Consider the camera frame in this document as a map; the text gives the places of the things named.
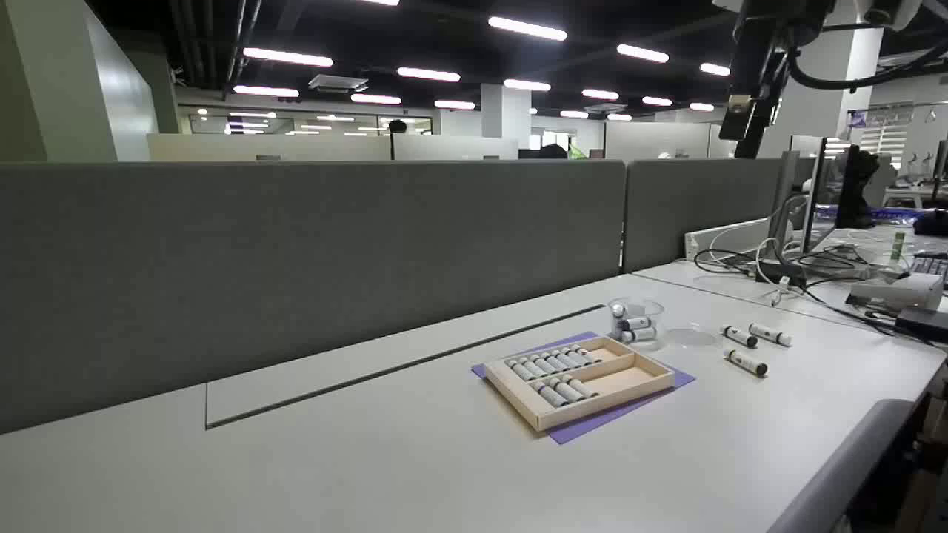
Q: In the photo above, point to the long ceiling light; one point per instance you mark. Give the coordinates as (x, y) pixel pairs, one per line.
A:
(528, 26)
(528, 84)
(374, 99)
(716, 68)
(599, 93)
(427, 74)
(645, 55)
(288, 56)
(264, 89)

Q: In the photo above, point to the dark keyboard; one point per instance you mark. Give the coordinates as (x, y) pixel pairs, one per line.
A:
(935, 266)

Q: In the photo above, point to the ceiling air conditioner unit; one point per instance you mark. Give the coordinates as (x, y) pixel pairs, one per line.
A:
(338, 84)

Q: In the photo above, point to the black pole stand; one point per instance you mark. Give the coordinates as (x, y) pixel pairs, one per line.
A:
(398, 133)

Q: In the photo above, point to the long grey partition panel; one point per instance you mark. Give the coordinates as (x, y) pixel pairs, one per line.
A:
(297, 266)

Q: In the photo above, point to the clear plastic container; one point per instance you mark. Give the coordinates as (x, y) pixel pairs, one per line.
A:
(654, 308)

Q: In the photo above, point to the short grey partition panel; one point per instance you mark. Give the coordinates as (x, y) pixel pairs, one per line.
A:
(692, 195)

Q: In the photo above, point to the wooden compartment tray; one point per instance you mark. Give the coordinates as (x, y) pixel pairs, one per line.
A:
(553, 419)

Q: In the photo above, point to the green and white bottle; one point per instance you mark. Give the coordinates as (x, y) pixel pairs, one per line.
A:
(898, 253)

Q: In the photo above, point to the clear round lid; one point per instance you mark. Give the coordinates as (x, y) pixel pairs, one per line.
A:
(692, 334)

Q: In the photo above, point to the silver monitor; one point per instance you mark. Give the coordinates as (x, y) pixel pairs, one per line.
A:
(786, 195)

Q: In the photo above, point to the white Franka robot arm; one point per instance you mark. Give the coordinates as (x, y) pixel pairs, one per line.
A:
(818, 13)

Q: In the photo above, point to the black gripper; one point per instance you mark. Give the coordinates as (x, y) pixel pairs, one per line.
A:
(759, 55)

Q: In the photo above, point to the black desk device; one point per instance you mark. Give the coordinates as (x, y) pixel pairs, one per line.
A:
(929, 324)

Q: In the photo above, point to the white desk device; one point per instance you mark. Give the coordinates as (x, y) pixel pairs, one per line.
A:
(898, 294)

